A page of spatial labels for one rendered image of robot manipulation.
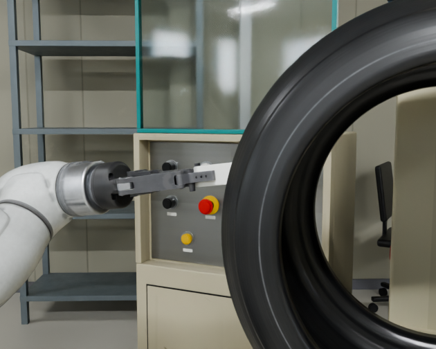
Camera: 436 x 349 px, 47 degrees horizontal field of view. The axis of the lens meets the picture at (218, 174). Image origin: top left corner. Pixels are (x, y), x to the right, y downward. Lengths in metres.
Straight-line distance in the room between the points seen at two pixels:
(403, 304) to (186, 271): 0.64
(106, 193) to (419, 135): 0.52
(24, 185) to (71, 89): 3.05
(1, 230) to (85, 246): 3.19
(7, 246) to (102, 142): 3.08
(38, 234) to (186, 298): 0.69
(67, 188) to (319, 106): 0.43
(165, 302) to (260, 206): 0.92
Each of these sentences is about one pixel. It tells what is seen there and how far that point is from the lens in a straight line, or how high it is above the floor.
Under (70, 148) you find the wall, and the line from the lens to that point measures 3.88.
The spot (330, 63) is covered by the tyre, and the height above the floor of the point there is 1.37.
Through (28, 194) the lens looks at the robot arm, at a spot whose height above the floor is 1.19.
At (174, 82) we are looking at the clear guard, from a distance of 1.38.
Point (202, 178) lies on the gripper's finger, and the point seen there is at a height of 1.22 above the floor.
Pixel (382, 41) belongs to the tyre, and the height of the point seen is 1.39.
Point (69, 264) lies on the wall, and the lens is 4.03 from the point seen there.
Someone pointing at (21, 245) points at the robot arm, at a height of 1.13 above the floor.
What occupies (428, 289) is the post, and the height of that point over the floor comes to 1.02.
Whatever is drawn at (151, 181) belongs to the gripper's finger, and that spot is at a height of 1.22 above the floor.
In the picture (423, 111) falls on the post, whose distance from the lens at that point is 0.90.
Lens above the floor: 1.31
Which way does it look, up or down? 6 degrees down
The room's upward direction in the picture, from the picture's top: straight up
